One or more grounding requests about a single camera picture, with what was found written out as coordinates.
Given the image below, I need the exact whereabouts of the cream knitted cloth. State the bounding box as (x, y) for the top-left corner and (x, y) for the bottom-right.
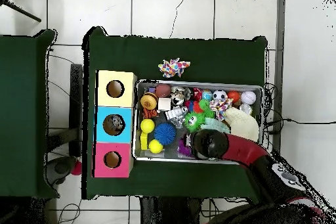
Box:
(224, 106), (260, 142)

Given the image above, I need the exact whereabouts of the teal knitted cloth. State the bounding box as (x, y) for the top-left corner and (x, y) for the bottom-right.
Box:
(200, 117), (231, 134)

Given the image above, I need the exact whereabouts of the wooden box with three holes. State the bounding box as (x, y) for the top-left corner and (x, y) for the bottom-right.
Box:
(91, 70), (138, 179)

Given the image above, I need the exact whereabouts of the black cable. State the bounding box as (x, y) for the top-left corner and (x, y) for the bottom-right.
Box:
(266, 118), (336, 127)

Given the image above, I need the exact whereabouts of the brown toy football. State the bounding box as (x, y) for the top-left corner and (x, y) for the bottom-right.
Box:
(155, 83), (172, 99)

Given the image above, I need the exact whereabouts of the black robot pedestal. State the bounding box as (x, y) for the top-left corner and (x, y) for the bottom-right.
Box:
(140, 196), (203, 224)

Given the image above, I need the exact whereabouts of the wooden burger toy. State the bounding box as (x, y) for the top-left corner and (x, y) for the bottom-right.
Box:
(140, 92), (159, 111)

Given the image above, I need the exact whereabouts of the small green spiky ball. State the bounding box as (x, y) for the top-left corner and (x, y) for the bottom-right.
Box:
(184, 111), (206, 133)

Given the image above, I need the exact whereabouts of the polka dot cloth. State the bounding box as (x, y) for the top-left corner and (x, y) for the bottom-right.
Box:
(209, 97), (234, 121)
(157, 57), (191, 78)

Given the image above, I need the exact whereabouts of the black rod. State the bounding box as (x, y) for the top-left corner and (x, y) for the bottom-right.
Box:
(0, 0), (42, 23)

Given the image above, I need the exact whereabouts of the black upright panel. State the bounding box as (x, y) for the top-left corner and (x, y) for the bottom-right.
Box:
(69, 63), (83, 158)

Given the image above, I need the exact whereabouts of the grey rounded object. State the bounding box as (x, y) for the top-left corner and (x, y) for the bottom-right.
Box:
(45, 156), (77, 186)

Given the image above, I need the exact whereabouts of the red ball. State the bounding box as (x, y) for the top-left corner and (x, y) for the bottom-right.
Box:
(70, 160), (83, 176)

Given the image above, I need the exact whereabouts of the shallow clear mesh bin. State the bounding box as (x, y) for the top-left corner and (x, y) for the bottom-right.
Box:
(132, 79), (264, 166)

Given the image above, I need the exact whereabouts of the white baseball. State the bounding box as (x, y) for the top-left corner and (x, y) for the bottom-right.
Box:
(240, 91), (257, 106)

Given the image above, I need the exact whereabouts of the dark green table cloth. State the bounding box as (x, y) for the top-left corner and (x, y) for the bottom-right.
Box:
(0, 29), (60, 199)
(81, 26), (268, 204)

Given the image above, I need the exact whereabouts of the black and white soccer ball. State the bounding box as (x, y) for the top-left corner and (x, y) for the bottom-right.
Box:
(212, 89), (228, 102)

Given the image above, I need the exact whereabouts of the small blue spiky ball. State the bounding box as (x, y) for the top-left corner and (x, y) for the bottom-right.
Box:
(154, 122), (177, 146)

